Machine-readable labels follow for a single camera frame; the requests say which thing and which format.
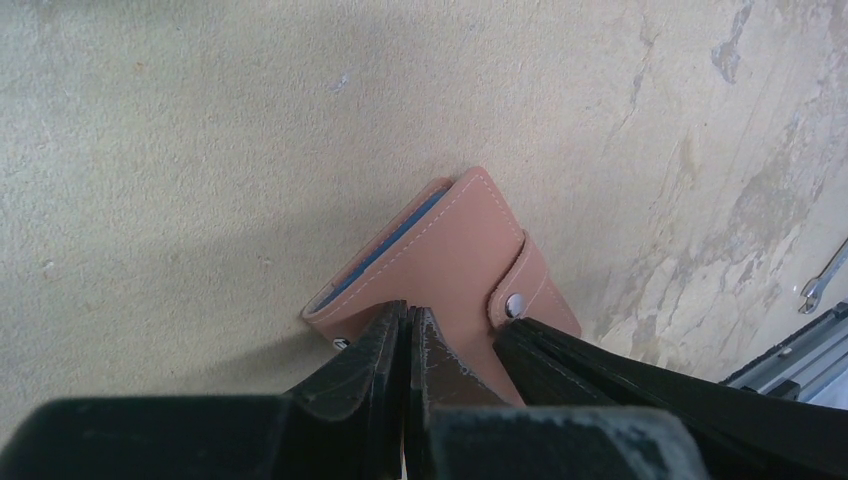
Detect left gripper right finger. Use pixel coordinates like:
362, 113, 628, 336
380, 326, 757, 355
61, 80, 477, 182
405, 307, 515, 479

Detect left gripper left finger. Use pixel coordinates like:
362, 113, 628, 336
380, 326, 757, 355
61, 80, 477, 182
284, 301, 408, 479

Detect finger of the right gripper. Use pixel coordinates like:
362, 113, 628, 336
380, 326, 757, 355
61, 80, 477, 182
494, 318, 847, 479

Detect silver wrench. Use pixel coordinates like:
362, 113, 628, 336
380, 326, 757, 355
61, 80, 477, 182
798, 240, 848, 315

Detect aluminium frame rail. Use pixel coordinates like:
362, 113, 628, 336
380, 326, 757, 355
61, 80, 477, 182
721, 301, 847, 403

